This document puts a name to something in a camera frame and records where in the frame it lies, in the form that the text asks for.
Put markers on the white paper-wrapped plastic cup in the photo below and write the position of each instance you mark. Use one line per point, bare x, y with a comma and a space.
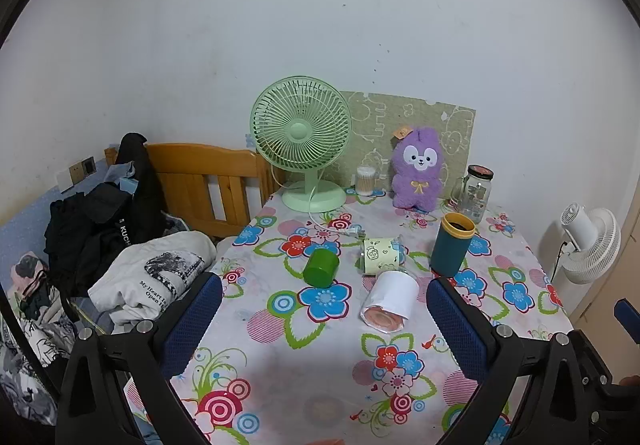
390, 301

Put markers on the green desk fan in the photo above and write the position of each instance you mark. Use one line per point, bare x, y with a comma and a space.
301, 125

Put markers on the wall power socket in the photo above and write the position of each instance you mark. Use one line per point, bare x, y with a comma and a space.
80, 170

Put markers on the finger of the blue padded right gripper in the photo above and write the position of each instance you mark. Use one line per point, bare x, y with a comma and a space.
629, 318

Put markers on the cream cartoon paper cup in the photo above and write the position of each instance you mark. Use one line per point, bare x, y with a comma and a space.
379, 255

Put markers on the teal cup with yellow rim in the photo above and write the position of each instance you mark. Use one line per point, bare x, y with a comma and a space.
452, 242

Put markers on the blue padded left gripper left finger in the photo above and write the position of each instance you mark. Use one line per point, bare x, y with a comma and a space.
93, 408

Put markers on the glass jar with lid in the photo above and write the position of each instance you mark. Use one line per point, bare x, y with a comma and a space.
471, 192

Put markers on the black jacket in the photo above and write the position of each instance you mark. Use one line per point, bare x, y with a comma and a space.
86, 232

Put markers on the floral tablecloth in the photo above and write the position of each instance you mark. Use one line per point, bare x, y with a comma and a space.
323, 335

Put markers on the white printed t-shirt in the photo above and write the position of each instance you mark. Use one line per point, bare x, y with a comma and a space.
145, 278

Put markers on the small green cup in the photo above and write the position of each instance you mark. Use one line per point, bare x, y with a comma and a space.
321, 268

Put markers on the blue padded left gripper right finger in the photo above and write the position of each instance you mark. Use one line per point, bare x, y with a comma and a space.
530, 391

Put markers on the white standing fan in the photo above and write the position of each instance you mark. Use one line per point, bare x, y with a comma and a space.
594, 240

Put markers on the green patterned wall board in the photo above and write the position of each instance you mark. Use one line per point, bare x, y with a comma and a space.
375, 119

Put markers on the purple plush toy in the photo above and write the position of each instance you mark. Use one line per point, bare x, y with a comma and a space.
417, 160

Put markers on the cotton swab container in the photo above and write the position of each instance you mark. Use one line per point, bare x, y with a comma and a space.
365, 180

